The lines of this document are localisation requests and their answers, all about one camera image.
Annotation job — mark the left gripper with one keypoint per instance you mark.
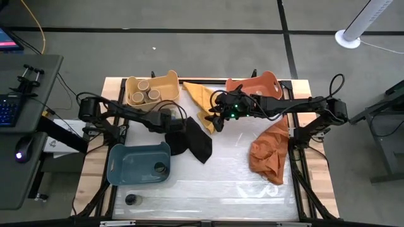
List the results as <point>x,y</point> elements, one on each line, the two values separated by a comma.
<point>179,126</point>

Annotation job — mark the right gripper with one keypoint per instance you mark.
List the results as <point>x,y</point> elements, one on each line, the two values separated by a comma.
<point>236,105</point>

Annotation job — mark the black cloth napkin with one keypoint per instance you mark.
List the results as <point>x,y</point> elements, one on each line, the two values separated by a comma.
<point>199,142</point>

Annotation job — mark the tan-lid spice jar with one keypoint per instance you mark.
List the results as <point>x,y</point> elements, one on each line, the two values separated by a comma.
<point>138,97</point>
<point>154,94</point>

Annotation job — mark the tan-lid jar green label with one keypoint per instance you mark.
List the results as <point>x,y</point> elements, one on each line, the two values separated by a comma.
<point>143,85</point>

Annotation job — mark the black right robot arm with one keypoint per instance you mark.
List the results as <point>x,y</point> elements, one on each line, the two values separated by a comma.
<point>296,104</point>

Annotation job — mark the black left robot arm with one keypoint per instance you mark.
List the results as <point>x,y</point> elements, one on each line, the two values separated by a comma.
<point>132,115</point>

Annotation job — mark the yellow cloth napkin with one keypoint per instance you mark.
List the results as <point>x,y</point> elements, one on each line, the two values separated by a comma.
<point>202,97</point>

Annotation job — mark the yellow plastic bin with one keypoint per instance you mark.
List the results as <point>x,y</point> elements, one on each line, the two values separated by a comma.
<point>167,85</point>

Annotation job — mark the orange cloth napkin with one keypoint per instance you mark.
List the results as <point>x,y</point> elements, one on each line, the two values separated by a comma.
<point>268,151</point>

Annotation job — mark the blue-grey plastic bin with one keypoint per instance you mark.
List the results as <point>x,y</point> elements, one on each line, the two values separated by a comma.
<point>132,164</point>

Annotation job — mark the orange plastic bin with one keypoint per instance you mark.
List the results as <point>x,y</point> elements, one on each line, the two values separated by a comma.
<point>268,85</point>

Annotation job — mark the small black cap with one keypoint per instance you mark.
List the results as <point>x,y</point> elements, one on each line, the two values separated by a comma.
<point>131,199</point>

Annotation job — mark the white paper sheet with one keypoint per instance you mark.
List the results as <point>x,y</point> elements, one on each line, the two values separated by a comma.
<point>57,145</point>

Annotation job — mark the black computer mouse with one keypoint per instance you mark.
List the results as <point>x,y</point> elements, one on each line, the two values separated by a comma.
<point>23,148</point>

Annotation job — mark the black clamp stand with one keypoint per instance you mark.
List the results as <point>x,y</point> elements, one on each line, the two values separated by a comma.
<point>28,80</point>

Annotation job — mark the black backlit keyboard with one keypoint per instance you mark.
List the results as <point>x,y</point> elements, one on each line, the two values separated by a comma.
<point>9,110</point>

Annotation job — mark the dark grey desk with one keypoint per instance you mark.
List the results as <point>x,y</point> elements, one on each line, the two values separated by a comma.
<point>391,142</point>

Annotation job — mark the computer screen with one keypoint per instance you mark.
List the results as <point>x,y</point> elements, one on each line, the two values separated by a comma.
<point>8,39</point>

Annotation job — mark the black table frame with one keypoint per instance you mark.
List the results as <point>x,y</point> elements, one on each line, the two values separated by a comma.
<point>176,223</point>

